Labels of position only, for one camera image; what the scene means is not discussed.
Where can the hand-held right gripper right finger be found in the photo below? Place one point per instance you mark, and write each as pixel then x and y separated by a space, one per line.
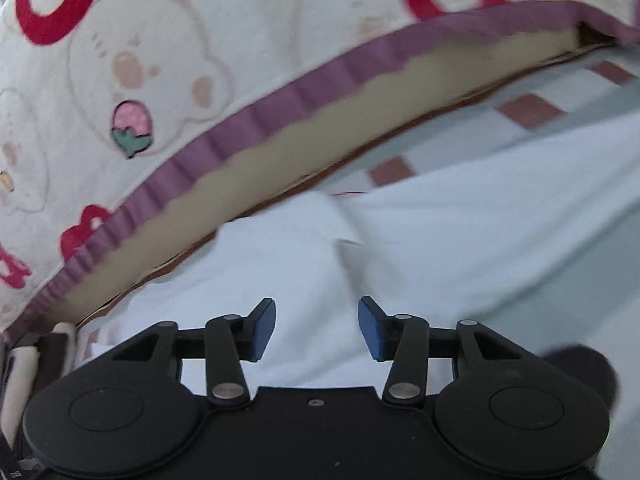
pixel 371 331

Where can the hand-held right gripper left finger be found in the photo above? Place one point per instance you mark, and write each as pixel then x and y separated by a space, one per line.
pixel 263 331

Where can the dark garment white print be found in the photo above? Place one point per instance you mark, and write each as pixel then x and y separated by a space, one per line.
pixel 585 367

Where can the cream folded cloth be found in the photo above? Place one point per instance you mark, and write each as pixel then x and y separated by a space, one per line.
pixel 17 390

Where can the checked bed sheet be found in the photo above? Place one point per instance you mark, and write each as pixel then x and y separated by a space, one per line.
pixel 550 130

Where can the light green cloth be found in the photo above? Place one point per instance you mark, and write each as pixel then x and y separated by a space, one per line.
pixel 625 435

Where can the bear print quilt purple trim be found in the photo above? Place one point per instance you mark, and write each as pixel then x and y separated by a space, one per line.
pixel 200 60

